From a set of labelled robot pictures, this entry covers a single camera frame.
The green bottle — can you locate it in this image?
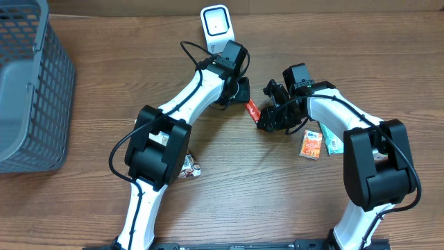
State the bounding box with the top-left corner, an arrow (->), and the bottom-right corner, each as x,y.
373,149 -> 388,162

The red snack bar wrapper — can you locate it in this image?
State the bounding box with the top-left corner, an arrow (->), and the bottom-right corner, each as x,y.
245,99 -> 261,123

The orange snack packet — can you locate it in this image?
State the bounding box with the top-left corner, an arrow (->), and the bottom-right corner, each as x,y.
300,130 -> 323,160

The grey plastic mesh basket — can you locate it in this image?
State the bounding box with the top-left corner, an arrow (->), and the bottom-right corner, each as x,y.
1,0 -> 76,174

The teal tissue pack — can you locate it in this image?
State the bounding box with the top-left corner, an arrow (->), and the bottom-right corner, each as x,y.
319,123 -> 344,156

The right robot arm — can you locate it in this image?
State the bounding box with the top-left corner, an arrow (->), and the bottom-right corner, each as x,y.
257,63 -> 422,249

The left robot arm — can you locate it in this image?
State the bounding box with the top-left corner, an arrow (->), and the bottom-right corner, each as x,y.
108,40 -> 250,249

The white barcode scanner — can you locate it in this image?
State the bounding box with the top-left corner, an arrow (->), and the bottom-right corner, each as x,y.
200,4 -> 235,53

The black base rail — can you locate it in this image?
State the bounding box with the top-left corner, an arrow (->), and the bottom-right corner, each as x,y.
83,240 -> 392,250

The brown nut snack pouch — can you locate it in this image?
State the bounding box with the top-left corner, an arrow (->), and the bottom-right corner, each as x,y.
134,117 -> 202,179

